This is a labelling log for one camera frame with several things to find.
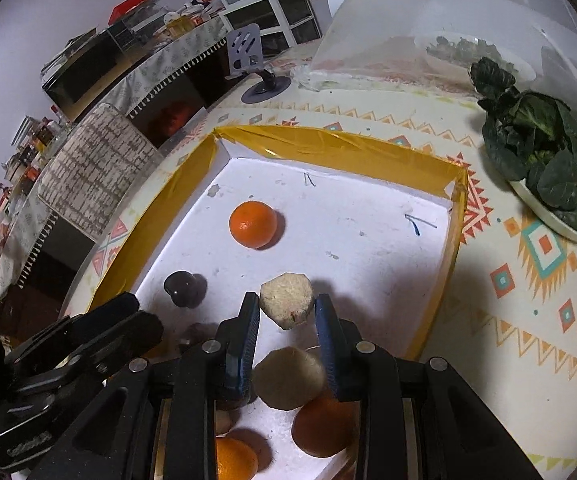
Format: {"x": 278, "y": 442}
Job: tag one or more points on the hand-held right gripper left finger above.
{"x": 248, "y": 345}

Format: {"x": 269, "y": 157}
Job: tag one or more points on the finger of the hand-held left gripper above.
{"x": 133, "y": 335}
{"x": 113, "y": 310}

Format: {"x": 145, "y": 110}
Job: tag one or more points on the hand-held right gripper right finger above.
{"x": 327, "y": 350}

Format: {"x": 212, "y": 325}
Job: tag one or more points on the pale beige fruit chunk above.
{"x": 288, "y": 377}
{"x": 287, "y": 306}
{"x": 223, "y": 421}

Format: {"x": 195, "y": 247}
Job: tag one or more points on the dark purple round fruit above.
{"x": 184, "y": 288}

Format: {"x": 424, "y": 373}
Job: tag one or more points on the orange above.
{"x": 323, "y": 425}
{"x": 252, "y": 224}
{"x": 233, "y": 460}

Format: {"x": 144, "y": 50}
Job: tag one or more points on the white foam tray yellow tape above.
{"x": 358, "y": 250}

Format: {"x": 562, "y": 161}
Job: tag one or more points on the patterned chair cushion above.
{"x": 93, "y": 175}

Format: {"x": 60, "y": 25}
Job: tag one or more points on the cluster of bottles and jars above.
{"x": 33, "y": 150}

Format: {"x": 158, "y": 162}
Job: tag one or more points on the black box appliance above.
{"x": 88, "y": 72}

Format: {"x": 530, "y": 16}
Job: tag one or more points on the side cabinet with printed cloth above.
{"x": 168, "y": 70}

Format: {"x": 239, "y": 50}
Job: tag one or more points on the pale plate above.
{"x": 543, "y": 212}

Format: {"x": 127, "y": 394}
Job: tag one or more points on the grey phone holder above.
{"x": 248, "y": 50}

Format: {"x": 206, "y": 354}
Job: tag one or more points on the dark leafy greens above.
{"x": 538, "y": 145}

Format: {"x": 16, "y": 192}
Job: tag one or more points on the red box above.
{"x": 129, "y": 4}

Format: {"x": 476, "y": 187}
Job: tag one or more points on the white mesh food cover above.
{"x": 393, "y": 20}

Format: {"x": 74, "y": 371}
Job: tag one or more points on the white plastic drawer unit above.
{"x": 268, "y": 5}

